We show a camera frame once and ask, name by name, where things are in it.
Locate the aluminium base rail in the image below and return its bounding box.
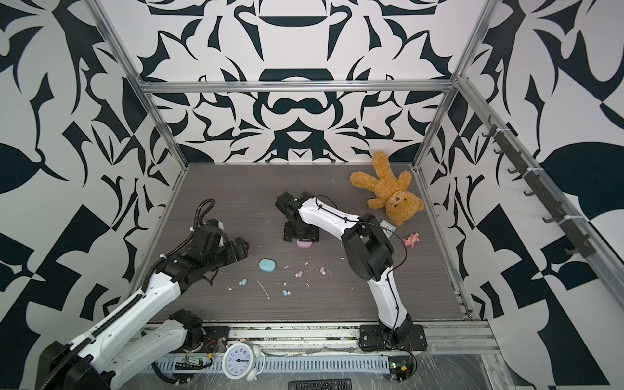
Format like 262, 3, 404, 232
204, 321, 500, 354

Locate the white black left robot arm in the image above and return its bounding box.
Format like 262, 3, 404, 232
36, 198, 250, 389

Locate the brown teddy bear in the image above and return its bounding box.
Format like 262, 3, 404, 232
349, 151, 425, 226

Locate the black remote control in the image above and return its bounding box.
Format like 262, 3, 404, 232
288, 379, 353, 390

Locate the white slotted cable duct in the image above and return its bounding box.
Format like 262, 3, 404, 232
156, 354, 391, 375

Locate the white round alarm clock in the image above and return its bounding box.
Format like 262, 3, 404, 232
222, 342, 267, 382

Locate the green circuit board left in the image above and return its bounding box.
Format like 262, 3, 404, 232
175, 355, 213, 371

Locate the small teal alarm clock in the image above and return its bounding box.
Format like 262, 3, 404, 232
380, 219, 397, 238

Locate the small pink toy figure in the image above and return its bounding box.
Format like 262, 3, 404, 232
402, 232, 420, 249

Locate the purple earbud charging case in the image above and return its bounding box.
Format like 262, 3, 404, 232
296, 240, 314, 250

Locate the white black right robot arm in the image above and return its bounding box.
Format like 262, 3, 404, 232
276, 192, 428, 352

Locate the black wall hook rail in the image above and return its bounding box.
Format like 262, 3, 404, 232
484, 123, 597, 258

